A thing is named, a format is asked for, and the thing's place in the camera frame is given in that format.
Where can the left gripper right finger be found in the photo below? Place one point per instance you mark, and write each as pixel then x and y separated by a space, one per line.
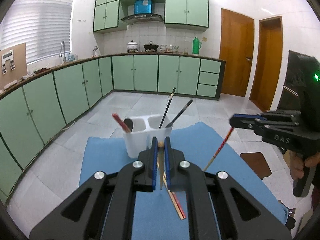
pixel 218 206

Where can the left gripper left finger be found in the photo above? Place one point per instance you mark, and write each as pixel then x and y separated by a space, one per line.
pixel 103 206

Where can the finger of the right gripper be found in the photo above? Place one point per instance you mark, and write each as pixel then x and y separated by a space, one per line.
pixel 248 116
pixel 245 122

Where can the black chopstick gold band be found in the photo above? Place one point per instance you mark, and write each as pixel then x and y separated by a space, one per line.
pixel 180 113

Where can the plain bamboo chopstick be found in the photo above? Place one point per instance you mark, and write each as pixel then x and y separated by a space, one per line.
pixel 161 161
pixel 172 195

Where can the green lower kitchen cabinets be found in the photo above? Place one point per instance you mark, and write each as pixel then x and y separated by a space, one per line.
pixel 34 111

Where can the green kitchen cabinets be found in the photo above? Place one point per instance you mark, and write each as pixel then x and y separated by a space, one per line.
pixel 110 15
pixel 34 111

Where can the green upper kitchen cabinets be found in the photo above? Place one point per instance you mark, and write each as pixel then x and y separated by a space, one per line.
pixel 110 15

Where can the chrome kitchen faucet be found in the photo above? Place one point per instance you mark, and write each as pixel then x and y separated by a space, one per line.
pixel 62 53

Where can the right hand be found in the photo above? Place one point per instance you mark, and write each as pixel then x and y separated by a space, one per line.
pixel 297 164

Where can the wooden door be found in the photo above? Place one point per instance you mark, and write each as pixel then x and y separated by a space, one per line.
pixel 236 49
pixel 270 51

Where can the brown wooden stool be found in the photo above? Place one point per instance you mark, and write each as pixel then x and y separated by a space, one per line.
pixel 257 162

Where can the black chopstick in holder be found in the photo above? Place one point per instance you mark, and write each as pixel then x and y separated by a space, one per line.
pixel 167 107

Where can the red chopstick in holder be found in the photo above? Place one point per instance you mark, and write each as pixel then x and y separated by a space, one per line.
pixel 121 123

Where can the green thermos jug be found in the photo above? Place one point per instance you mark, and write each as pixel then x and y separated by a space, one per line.
pixel 196 46

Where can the white double utensil holder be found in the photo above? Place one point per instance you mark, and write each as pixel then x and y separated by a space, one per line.
pixel 143 129

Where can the black wok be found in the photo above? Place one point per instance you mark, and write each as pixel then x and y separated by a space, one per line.
pixel 150 47

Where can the white cooking pot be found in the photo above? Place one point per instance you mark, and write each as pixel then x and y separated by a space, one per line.
pixel 132 47

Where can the black range hood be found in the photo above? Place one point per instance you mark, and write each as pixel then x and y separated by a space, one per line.
pixel 140 11

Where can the cardboard board with device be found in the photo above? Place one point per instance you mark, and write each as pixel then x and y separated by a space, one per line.
pixel 13 65

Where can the window blind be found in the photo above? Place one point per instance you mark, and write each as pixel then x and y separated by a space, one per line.
pixel 40 24

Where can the red handled bamboo chopstick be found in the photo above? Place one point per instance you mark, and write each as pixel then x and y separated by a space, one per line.
pixel 174 200

